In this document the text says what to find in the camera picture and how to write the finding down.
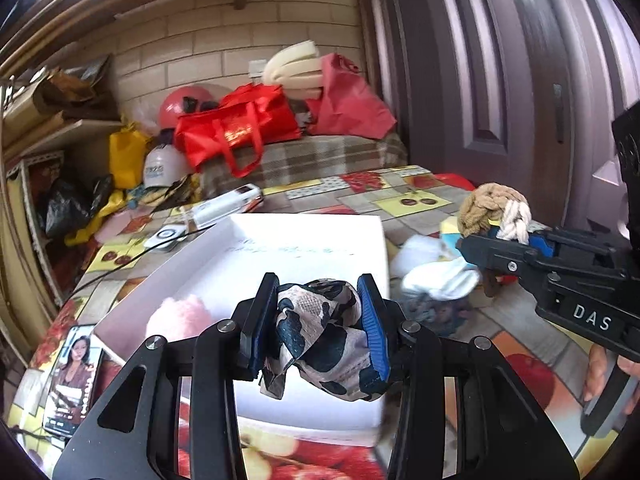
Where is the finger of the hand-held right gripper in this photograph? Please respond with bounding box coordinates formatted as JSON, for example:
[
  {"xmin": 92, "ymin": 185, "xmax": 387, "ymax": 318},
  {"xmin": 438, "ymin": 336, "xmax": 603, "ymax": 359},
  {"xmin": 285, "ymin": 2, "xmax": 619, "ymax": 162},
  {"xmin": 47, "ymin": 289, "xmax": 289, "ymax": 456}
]
[
  {"xmin": 456, "ymin": 234, "xmax": 551, "ymax": 282},
  {"xmin": 527, "ymin": 227, "xmax": 626, "ymax": 266}
]

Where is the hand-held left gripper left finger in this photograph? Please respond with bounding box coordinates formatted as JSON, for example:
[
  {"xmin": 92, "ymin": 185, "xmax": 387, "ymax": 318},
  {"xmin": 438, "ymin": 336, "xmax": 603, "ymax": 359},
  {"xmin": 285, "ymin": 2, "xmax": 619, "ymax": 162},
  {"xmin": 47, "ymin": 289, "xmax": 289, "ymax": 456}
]
[{"xmin": 52, "ymin": 272, "xmax": 281, "ymax": 480}]

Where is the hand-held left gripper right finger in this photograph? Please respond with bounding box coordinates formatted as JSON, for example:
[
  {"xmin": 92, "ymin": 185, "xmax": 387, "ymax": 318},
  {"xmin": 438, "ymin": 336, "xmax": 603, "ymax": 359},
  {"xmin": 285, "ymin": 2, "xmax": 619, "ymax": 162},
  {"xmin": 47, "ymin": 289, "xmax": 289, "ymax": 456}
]
[{"xmin": 356, "ymin": 272, "xmax": 581, "ymax": 480}]

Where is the tan white knotted rope toy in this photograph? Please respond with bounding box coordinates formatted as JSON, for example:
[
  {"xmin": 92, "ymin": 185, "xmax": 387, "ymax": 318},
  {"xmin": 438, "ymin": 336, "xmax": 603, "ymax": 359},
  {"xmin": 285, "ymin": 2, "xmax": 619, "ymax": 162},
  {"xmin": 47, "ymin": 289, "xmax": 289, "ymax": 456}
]
[{"xmin": 459, "ymin": 184, "xmax": 533, "ymax": 297}]

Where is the black white patterned cloth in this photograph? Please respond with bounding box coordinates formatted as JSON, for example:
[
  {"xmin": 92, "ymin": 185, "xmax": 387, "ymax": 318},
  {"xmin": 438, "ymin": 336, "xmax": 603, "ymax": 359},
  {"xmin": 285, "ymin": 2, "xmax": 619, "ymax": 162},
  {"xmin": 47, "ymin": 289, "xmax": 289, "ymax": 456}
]
[{"xmin": 257, "ymin": 279, "xmax": 388, "ymax": 403}]

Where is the white cardboard box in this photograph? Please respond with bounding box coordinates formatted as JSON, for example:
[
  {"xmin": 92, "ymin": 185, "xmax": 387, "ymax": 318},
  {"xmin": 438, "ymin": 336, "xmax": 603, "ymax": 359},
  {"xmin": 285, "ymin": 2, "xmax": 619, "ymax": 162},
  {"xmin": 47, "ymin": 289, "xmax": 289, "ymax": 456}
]
[{"xmin": 92, "ymin": 214, "xmax": 391, "ymax": 448}]

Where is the person's right hand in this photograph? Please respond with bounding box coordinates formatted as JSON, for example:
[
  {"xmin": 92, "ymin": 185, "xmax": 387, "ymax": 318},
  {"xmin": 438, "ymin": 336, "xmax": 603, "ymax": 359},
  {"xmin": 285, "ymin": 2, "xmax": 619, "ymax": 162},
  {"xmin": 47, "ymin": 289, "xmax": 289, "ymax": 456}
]
[{"xmin": 582, "ymin": 345, "xmax": 640, "ymax": 416}]

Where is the white sock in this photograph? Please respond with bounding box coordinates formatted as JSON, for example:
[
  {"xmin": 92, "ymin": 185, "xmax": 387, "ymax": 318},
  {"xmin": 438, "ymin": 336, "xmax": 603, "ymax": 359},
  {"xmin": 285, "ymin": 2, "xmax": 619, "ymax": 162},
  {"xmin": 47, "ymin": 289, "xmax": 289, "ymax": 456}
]
[{"xmin": 402, "ymin": 262, "xmax": 481, "ymax": 303}]

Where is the grey dark cloth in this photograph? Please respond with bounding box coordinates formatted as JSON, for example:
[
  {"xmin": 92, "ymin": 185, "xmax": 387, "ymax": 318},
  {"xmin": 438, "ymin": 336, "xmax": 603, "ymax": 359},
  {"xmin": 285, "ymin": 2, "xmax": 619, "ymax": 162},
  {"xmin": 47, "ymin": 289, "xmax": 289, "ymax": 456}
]
[{"xmin": 405, "ymin": 295, "xmax": 472, "ymax": 336}]

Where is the pink fluffy ball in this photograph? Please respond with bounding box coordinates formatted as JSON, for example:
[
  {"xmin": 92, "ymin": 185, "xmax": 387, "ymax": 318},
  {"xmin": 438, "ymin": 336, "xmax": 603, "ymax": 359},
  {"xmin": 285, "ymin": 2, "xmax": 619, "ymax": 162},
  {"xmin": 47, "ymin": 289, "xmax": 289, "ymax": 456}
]
[{"xmin": 147, "ymin": 295, "xmax": 216, "ymax": 346}]

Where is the red packet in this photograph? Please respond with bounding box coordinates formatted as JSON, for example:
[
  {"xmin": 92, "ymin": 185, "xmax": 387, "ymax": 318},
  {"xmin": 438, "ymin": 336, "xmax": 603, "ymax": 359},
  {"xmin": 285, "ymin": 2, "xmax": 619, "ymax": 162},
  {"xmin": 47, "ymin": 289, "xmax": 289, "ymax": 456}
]
[{"xmin": 435, "ymin": 172, "xmax": 476, "ymax": 191}]

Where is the long white box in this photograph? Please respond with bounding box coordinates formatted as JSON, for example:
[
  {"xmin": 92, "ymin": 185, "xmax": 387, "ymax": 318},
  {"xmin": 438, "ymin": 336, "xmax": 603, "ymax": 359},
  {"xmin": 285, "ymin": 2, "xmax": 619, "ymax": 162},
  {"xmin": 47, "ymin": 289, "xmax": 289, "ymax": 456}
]
[{"xmin": 192, "ymin": 185, "xmax": 263, "ymax": 228}]

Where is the white round charger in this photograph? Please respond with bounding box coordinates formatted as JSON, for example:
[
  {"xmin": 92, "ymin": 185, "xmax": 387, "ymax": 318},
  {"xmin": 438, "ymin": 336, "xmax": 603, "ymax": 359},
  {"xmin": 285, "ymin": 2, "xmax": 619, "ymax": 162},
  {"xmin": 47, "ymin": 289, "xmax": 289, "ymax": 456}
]
[{"xmin": 144, "ymin": 227, "xmax": 188, "ymax": 253}]

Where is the fruit printed tablecloth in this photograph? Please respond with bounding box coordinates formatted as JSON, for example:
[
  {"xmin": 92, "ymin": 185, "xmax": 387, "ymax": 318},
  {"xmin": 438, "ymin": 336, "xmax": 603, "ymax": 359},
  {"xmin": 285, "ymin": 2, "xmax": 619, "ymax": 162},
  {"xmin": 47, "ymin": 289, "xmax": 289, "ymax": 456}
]
[{"xmin": 10, "ymin": 165, "xmax": 621, "ymax": 480}]

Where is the plaid covered bench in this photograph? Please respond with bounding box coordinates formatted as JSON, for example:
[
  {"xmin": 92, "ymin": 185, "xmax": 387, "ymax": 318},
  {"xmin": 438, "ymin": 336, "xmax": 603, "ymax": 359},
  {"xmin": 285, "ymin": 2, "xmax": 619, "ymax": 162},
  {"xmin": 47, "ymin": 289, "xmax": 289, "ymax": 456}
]
[{"xmin": 200, "ymin": 135, "xmax": 408, "ymax": 201}]

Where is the smartphone with lit screen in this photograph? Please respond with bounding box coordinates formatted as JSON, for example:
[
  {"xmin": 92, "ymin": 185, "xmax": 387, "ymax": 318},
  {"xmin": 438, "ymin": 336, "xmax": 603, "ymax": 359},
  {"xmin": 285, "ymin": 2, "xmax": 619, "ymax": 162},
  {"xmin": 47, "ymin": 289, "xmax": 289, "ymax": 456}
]
[{"xmin": 42, "ymin": 324, "xmax": 103, "ymax": 436}]

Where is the yellow cloth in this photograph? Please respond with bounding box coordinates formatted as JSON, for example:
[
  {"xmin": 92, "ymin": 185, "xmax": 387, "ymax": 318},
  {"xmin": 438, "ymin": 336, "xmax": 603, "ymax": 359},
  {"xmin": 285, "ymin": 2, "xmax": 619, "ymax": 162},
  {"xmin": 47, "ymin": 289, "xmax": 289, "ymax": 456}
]
[{"xmin": 65, "ymin": 190, "xmax": 131, "ymax": 246}]

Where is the purple panelled door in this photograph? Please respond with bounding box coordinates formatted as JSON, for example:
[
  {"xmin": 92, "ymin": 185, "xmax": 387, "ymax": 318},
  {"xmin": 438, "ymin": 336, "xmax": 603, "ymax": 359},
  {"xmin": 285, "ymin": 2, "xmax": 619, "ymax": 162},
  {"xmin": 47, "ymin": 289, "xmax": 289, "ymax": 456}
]
[{"xmin": 380, "ymin": 0, "xmax": 640, "ymax": 241}]

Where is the red tote bag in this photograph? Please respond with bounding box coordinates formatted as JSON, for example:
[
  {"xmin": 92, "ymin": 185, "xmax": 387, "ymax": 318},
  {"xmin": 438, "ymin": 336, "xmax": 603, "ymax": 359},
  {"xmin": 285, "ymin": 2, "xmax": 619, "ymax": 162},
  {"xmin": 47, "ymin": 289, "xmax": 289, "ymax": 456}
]
[{"xmin": 174, "ymin": 84, "xmax": 303, "ymax": 178}]

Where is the pink red fabric bag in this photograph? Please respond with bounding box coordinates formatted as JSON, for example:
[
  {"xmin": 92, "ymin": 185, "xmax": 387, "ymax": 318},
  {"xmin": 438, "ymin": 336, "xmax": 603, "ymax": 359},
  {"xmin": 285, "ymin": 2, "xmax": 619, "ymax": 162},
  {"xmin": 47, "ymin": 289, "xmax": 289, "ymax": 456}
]
[{"xmin": 305, "ymin": 52, "xmax": 398, "ymax": 138}]

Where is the yellow bag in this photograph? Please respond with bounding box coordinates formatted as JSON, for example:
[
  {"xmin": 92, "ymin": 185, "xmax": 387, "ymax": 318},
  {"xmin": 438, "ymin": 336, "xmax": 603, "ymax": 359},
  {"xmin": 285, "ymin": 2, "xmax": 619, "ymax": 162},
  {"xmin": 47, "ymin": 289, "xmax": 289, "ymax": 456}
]
[{"xmin": 109, "ymin": 122, "xmax": 151, "ymax": 188}]

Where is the black plastic bag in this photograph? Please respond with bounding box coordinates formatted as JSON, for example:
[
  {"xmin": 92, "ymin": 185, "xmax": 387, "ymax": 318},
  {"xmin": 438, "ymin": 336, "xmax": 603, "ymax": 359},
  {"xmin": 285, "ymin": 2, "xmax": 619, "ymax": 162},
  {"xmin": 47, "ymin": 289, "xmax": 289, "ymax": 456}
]
[{"xmin": 45, "ymin": 177, "xmax": 113, "ymax": 238}]

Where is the pink helmet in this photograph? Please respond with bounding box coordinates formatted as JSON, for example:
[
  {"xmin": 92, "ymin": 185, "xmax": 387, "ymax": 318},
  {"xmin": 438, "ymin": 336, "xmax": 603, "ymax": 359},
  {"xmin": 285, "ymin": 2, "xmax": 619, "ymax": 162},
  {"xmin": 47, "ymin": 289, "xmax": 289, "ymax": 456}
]
[{"xmin": 159, "ymin": 86, "xmax": 221, "ymax": 133}]

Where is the cream foam roll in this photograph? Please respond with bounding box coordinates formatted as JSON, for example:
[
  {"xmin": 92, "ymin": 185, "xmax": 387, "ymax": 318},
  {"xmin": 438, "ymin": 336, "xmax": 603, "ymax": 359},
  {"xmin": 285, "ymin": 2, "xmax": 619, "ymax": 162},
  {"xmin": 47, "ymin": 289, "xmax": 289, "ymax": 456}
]
[{"xmin": 262, "ymin": 40, "xmax": 326, "ymax": 101}]

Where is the storage shelf rack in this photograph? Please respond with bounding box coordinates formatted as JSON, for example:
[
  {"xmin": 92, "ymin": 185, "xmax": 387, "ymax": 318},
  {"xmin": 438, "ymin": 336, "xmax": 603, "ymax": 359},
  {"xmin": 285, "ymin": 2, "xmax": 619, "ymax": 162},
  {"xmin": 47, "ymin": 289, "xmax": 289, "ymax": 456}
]
[{"xmin": 0, "ymin": 67, "xmax": 123, "ymax": 311}]

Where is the brown cardboard pile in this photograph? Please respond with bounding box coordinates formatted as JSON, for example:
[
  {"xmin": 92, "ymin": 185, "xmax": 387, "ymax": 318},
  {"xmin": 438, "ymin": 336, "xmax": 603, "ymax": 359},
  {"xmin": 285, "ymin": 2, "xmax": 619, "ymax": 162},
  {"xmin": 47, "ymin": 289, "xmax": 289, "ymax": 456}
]
[{"xmin": 30, "ymin": 55, "xmax": 118, "ymax": 121}]

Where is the black cable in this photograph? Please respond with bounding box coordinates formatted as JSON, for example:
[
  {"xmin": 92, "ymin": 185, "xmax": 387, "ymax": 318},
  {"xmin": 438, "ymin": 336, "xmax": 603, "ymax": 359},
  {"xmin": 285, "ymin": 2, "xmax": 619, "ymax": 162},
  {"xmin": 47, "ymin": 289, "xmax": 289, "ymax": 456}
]
[{"xmin": 60, "ymin": 230, "xmax": 211, "ymax": 306}]

